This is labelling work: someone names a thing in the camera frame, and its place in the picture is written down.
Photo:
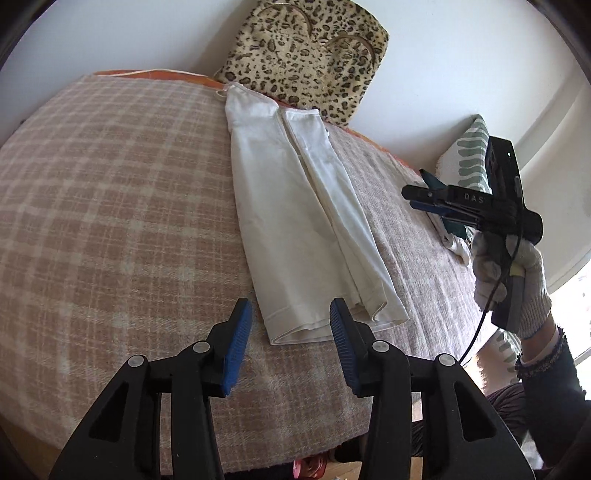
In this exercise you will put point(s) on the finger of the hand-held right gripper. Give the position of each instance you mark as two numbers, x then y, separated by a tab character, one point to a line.
425	193
434	210

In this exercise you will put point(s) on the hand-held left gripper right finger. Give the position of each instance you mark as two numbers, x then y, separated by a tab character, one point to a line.
341	339

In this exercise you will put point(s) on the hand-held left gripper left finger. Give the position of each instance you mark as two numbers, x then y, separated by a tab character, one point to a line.
235	344

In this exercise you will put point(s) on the person's right forearm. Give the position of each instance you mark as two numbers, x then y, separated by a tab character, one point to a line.
554	392

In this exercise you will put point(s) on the person's right hand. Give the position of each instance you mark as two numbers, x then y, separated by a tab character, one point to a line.
531	277

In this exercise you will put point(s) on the white printed folded garment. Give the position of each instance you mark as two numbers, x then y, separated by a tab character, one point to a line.
457	247

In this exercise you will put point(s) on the green leaf patterned pillow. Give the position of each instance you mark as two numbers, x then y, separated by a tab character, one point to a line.
468	152

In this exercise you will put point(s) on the bright window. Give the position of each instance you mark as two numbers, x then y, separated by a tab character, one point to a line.
572	314

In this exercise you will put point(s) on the pink patterned item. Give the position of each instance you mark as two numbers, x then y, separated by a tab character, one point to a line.
309	468

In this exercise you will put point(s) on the green leaf patterned cloth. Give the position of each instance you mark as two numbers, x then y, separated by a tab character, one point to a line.
505	350

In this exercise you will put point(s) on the person's striped dark clothing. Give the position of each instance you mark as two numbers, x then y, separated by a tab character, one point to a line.
508	406

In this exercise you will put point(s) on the pink plaid blanket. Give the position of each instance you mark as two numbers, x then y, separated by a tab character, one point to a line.
115	207

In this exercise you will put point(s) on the leopard print cushion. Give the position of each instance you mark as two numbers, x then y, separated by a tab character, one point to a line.
300	60

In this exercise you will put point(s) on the orange bed sheet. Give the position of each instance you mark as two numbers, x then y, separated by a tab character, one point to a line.
205	78

